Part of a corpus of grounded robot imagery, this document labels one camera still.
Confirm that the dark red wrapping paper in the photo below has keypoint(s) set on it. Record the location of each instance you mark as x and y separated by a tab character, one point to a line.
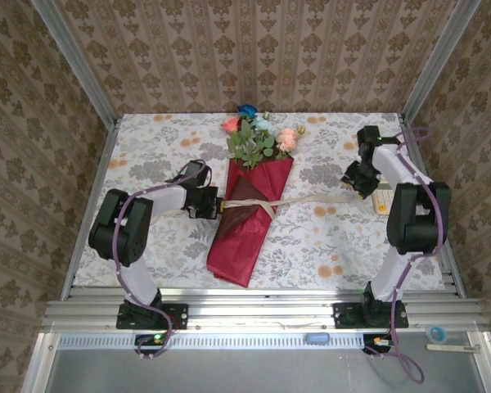
237	245

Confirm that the cream ribbon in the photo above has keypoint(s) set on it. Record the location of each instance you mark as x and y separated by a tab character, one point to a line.
311	199

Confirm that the pink fake rose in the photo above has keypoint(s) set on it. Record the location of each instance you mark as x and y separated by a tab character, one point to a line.
231	123

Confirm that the peach fake rose spray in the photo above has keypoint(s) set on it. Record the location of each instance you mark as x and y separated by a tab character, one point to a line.
287	139

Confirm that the light blue fake rose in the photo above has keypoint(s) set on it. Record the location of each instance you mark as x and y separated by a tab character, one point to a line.
264	122

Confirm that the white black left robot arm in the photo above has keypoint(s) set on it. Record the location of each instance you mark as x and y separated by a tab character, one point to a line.
135	278

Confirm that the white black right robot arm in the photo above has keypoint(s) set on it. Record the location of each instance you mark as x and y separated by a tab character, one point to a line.
417	221

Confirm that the yellow calculator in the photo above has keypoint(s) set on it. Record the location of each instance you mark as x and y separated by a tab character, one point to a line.
380	200

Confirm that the floral tablecloth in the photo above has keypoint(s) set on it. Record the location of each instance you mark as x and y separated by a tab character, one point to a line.
311	245

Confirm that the black controller board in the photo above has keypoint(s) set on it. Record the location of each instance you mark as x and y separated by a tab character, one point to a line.
378	343
151	340

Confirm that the blue oval tag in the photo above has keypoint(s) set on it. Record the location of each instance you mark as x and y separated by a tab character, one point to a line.
317	338

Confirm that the blue tape roll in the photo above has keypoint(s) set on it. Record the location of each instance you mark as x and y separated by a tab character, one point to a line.
430	333

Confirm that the grey metal tray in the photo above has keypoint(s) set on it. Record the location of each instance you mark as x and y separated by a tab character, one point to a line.
245	372

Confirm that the wooden stick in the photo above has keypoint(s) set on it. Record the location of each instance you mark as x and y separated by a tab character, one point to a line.
454	348

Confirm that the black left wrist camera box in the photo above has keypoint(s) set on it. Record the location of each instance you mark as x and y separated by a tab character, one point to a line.
191	171

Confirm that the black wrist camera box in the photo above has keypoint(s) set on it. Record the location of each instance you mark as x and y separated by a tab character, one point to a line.
368	134
191	171

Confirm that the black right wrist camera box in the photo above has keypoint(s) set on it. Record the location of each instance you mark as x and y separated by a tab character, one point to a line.
368	134

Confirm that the aluminium front rail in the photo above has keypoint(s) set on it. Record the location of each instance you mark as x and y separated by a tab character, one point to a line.
249	307

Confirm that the aluminium side rail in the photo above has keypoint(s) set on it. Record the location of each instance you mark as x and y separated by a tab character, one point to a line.
102	155
451	274

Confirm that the aluminium frame post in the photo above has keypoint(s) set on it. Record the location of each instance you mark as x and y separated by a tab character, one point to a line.
438	61
77	61

